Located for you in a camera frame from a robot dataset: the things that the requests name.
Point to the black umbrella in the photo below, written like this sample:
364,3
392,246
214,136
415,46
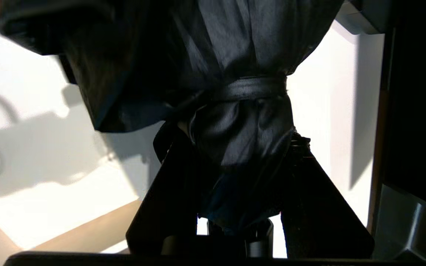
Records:
216,55

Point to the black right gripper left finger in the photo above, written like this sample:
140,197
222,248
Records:
168,207

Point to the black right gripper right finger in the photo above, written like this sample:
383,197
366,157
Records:
320,214

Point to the white fluted drawer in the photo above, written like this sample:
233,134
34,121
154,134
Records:
50,203

